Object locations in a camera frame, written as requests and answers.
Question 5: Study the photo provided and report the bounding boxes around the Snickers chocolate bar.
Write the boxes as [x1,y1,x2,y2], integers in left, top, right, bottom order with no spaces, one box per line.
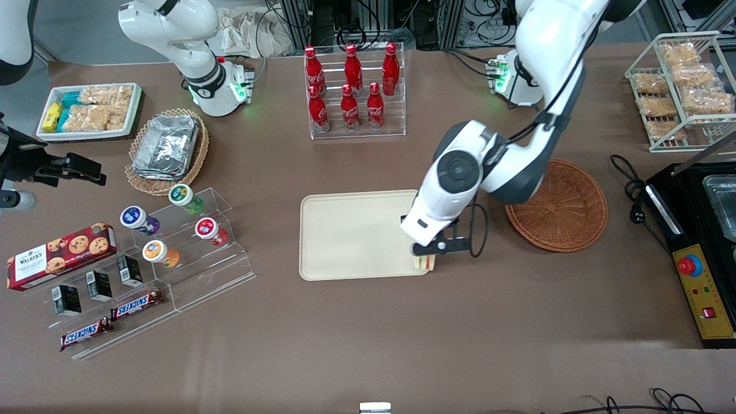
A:
[110,289,164,321]
[60,317,114,352]

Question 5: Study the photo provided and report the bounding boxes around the clear bagged fried snack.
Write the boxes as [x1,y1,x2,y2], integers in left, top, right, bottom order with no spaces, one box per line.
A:
[634,72,671,96]
[681,89,734,115]
[639,95,679,119]
[672,64,717,89]
[647,119,688,142]
[661,43,700,66]

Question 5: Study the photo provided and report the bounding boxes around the clear acrylic snack step stand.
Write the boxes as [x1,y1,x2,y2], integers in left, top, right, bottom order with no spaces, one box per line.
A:
[23,253,180,362]

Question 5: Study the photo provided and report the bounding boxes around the purple lidded jar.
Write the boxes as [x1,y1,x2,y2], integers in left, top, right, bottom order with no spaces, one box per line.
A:
[120,206,160,236]

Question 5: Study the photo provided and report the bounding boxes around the green lidded jar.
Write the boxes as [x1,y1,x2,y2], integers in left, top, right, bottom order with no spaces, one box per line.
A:
[168,183,205,215]

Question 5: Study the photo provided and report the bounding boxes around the stacked aluminium foil containers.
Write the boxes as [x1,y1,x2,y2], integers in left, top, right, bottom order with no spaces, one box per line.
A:
[132,115,200,181]

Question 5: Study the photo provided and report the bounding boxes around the black box appliance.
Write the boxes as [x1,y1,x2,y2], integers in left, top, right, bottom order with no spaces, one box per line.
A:
[644,163,736,349]

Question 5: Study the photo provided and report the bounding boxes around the crumpled white cloth bag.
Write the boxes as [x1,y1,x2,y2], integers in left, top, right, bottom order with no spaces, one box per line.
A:
[217,5,295,58]

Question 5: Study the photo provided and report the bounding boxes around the aluminium frame equipment rack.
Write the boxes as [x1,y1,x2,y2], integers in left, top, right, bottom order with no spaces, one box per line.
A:
[278,0,467,50]

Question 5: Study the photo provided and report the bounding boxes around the black coiled power cable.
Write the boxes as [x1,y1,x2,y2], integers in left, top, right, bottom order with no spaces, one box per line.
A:
[611,153,673,255]

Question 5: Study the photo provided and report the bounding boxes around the yellow snack packet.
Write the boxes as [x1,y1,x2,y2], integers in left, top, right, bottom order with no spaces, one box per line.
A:
[43,102,63,133]

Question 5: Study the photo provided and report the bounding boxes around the black cables at arm base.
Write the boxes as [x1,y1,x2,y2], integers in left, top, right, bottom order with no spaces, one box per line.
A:
[442,47,499,79]

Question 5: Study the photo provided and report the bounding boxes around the brown wicker basket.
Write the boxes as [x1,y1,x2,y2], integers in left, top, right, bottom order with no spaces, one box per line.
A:
[505,159,608,253]

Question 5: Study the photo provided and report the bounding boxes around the clear acrylic jar step stand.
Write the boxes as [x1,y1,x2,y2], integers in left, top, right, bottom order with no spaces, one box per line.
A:
[129,187,257,312]

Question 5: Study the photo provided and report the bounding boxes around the light tan wicker basket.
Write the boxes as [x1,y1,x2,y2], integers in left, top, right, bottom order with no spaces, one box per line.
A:
[125,108,209,197]

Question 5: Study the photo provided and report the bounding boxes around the steel pan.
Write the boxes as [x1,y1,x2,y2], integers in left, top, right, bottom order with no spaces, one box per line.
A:
[703,175,736,243]

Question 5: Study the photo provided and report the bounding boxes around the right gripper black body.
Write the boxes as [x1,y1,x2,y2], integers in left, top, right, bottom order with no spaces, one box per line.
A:
[0,115,50,190]

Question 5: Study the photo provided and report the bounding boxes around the black floor cables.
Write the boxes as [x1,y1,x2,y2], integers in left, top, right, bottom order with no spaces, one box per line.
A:
[540,388,736,414]

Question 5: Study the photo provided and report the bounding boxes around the white rectangular snack tray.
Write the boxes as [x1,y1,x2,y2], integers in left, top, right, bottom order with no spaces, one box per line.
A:
[36,83,143,142]

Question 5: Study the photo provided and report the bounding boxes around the white wire rack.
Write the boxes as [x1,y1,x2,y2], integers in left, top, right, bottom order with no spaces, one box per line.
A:
[624,31,736,153]

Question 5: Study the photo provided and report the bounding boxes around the grey metal bar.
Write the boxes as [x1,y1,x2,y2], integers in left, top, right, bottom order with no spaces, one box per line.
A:
[671,132,736,177]

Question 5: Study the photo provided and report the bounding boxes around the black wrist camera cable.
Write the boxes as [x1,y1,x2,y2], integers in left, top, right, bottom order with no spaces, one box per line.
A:
[460,23,604,258]

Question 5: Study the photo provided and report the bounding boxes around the beige plastic tray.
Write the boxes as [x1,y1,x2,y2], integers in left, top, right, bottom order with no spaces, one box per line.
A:
[299,190,432,282]

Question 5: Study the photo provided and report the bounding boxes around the small black carton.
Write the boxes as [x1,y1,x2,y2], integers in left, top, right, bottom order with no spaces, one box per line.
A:
[52,284,82,317]
[117,255,143,288]
[86,270,113,302]

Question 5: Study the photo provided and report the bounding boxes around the red lidded jar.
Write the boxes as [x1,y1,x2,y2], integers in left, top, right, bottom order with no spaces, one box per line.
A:
[194,217,229,247]

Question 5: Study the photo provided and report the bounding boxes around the orange lidded jar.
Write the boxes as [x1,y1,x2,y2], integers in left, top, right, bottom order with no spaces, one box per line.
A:
[142,240,181,269]

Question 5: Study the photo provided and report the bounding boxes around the clear acrylic bottle rack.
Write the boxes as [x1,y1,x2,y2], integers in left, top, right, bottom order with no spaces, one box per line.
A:
[304,43,407,140]

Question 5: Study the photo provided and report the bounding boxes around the clear rice cracker packet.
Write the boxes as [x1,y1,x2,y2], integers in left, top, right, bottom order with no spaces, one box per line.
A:
[107,103,135,131]
[80,86,133,108]
[62,105,111,133]

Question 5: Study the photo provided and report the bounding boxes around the yellow emergency stop control box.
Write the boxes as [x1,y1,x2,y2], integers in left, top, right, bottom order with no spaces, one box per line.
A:
[672,244,736,342]

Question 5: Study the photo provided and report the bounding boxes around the red Walkers cookie box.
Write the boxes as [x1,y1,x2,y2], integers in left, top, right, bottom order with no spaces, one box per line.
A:
[7,223,117,292]

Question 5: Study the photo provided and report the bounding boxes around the red cola bottle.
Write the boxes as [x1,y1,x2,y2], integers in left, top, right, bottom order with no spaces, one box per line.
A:
[344,44,363,93]
[382,42,400,96]
[308,85,330,133]
[367,83,385,131]
[340,85,360,132]
[304,46,327,96]

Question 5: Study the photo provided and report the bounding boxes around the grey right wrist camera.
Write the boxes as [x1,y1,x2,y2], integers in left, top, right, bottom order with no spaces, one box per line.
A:
[0,190,38,211]

